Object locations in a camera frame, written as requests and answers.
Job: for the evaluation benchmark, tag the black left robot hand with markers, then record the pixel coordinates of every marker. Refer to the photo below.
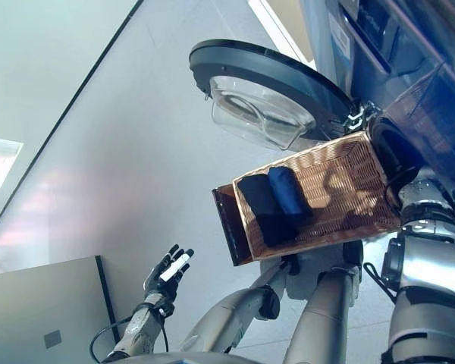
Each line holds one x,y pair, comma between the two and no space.
163,284

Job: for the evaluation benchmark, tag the long black garment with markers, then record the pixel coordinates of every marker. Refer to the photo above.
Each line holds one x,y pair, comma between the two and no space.
265,208

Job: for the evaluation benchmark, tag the blue garment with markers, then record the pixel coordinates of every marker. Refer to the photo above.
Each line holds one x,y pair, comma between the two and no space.
288,193

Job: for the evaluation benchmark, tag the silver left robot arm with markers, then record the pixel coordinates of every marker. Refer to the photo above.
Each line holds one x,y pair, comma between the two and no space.
140,330

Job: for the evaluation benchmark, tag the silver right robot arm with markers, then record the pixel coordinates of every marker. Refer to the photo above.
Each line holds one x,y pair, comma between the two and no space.
424,265

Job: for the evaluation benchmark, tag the round washing machine door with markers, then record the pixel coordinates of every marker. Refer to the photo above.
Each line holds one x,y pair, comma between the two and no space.
273,72

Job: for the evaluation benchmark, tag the blue white machine label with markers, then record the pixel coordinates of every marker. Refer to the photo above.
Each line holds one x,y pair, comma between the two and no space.
341,38

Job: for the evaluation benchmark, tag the grey front-load washing machine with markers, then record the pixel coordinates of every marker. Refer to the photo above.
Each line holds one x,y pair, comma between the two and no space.
409,57

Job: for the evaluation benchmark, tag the silver left robot leg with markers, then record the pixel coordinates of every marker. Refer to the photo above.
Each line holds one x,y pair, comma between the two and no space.
227,314

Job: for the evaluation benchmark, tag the silver robot leg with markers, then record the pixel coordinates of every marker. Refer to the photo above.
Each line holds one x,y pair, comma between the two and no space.
326,311
227,314

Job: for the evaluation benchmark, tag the grey robot torso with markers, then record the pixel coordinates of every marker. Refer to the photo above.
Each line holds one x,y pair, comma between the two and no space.
174,358

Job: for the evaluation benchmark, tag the brown translucent stool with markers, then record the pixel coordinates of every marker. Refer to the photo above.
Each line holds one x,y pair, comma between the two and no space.
231,227

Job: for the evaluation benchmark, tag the grey cabinet panel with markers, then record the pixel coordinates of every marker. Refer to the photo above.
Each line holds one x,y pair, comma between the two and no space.
41,303

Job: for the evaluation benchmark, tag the silver right robot leg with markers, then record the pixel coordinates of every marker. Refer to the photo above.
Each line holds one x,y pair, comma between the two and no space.
326,311

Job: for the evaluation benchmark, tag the rectangular wicker laundry basket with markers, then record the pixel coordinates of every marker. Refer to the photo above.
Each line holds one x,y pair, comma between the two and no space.
341,197

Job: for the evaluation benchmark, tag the metal door hinge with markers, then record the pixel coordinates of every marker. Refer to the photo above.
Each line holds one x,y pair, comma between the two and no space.
358,117

